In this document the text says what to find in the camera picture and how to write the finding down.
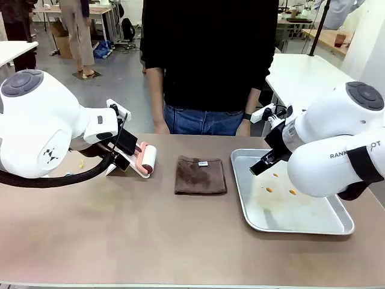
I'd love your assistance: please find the brown microfibre cloth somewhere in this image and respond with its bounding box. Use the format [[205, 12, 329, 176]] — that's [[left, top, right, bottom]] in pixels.
[[174, 155, 228, 196]]

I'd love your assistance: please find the wooden top background desk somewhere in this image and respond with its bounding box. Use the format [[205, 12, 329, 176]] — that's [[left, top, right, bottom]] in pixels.
[[32, 5, 114, 46]]

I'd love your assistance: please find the blue plastic bag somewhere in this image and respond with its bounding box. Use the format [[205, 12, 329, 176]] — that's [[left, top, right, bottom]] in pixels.
[[92, 40, 114, 60]]

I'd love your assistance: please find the person's right forearm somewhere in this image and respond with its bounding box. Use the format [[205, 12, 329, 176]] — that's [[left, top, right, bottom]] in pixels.
[[146, 67, 166, 126]]

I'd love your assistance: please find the black backpack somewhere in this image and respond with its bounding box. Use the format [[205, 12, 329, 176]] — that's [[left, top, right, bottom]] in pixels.
[[120, 17, 137, 43]]

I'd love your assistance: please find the silver metal tray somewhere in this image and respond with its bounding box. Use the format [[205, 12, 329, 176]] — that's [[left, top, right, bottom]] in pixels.
[[230, 148, 355, 235]]

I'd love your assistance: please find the cardboard box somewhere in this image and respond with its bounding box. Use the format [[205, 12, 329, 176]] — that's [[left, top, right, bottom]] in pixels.
[[49, 21, 73, 60]]

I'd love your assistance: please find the person in black sweater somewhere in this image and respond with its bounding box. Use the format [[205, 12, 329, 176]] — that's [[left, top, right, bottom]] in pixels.
[[140, 0, 279, 136]]

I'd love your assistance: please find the white folded roller stand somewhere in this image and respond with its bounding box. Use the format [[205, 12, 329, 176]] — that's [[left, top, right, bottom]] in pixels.
[[105, 152, 151, 179]]

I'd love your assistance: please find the black stand pole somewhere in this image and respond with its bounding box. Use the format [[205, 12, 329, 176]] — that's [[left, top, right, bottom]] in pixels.
[[309, 0, 331, 57]]

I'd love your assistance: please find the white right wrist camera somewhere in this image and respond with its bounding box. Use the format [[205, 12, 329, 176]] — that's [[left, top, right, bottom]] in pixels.
[[250, 102, 294, 129]]

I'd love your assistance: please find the flat floor plate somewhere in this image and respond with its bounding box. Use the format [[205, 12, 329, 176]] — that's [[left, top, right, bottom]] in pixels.
[[72, 69, 103, 81]]

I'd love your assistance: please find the person's left hand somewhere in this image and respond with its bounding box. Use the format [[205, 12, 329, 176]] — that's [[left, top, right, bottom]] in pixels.
[[236, 118, 251, 137]]

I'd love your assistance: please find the person's right hand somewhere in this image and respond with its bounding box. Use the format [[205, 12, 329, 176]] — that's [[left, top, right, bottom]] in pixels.
[[153, 119, 171, 135]]

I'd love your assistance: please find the person in light blue shirt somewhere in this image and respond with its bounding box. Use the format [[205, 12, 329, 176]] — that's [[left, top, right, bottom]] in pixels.
[[312, 0, 366, 31]]

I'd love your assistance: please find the wooden workbench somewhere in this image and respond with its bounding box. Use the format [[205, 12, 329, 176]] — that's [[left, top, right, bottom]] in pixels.
[[301, 28, 355, 57]]

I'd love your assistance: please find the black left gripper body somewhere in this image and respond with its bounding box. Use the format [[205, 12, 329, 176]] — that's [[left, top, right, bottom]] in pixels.
[[115, 128, 138, 156]]

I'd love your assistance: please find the person in dark clothes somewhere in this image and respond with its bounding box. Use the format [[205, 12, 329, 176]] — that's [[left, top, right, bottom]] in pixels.
[[0, 0, 39, 73]]

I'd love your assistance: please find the pink lint roller black handle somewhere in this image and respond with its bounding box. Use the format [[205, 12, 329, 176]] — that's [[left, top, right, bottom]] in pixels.
[[134, 140, 158, 179]]

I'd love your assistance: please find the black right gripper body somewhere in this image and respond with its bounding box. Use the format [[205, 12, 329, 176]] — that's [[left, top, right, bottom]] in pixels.
[[263, 119, 293, 159]]

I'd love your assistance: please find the small white side table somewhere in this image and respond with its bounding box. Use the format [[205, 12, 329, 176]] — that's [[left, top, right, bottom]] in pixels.
[[0, 40, 39, 69]]

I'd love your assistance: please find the person in beige trousers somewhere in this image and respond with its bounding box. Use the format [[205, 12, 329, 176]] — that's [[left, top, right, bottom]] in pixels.
[[58, 0, 96, 76]]

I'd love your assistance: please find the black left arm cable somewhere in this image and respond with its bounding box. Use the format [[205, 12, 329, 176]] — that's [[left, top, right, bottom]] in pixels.
[[0, 111, 132, 189]]

